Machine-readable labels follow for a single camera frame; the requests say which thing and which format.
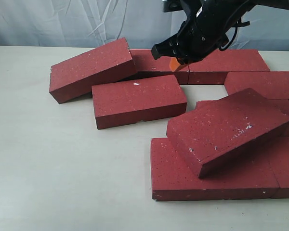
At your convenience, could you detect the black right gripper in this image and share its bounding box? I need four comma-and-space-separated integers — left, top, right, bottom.
151, 0, 232, 72

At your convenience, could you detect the red brick with white chip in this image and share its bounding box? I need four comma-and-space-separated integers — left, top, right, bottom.
92, 75, 187, 129

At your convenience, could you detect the red front brick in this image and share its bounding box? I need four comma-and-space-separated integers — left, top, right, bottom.
166, 88, 289, 179

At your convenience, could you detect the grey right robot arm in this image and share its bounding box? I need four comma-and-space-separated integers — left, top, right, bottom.
151, 0, 289, 71

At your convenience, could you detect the red back-left row brick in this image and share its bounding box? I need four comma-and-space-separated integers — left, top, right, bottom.
120, 49, 189, 85

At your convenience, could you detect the red back-right row brick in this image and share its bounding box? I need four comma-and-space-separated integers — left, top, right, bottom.
188, 50, 270, 85

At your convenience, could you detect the red front-left base brick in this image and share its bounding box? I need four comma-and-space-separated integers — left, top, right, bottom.
150, 138, 279, 201

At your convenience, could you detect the red front-right base brick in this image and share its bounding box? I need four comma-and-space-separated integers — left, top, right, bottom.
259, 137, 289, 199

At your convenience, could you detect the white backdrop curtain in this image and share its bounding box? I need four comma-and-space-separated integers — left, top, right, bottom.
0, 0, 289, 51

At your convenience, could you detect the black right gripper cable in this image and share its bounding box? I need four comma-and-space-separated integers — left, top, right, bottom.
216, 14, 251, 51

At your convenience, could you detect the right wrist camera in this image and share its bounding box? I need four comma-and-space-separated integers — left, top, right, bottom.
162, 0, 183, 13

